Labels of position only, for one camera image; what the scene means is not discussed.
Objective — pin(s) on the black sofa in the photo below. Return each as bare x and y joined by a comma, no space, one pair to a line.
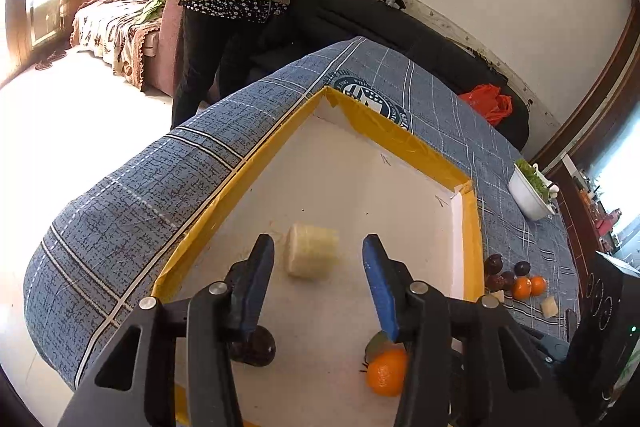
350,17

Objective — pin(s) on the pair of slippers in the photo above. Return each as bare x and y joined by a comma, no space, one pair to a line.
50,59

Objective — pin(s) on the green lettuce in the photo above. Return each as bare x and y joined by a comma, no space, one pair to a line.
531,177

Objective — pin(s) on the pale ribbed cylinder chunk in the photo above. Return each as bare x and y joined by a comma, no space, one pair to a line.
312,254

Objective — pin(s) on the blue plaid tablecloth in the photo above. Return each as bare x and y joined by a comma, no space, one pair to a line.
150,197

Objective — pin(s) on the small dark metal box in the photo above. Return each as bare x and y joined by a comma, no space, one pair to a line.
571,324

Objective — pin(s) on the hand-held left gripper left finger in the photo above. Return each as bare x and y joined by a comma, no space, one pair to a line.
251,307

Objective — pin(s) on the wooden door frame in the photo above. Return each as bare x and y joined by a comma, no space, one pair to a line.
600,92

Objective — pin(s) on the pale beige irregular chunk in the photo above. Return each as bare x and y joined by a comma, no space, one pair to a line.
550,307

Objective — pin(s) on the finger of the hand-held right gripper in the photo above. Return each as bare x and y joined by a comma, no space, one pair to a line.
550,349

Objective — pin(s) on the white bowl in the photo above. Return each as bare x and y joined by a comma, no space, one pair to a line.
525,199

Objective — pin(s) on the yellow taped white foam box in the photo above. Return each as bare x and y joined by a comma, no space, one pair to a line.
360,187

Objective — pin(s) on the pink armchair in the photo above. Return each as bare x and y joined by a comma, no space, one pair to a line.
167,52

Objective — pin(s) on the orange plastic bag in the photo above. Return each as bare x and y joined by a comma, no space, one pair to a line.
487,102

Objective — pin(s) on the orange mandarin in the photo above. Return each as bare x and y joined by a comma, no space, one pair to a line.
538,285
521,288
385,374

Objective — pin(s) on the white plastic bottle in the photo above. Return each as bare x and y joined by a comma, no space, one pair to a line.
551,193

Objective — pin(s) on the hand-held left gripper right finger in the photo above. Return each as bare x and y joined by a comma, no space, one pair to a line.
382,292

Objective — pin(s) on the green cloth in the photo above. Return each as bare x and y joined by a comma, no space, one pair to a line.
154,4

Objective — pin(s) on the wooden sideboard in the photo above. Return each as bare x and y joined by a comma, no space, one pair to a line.
585,207

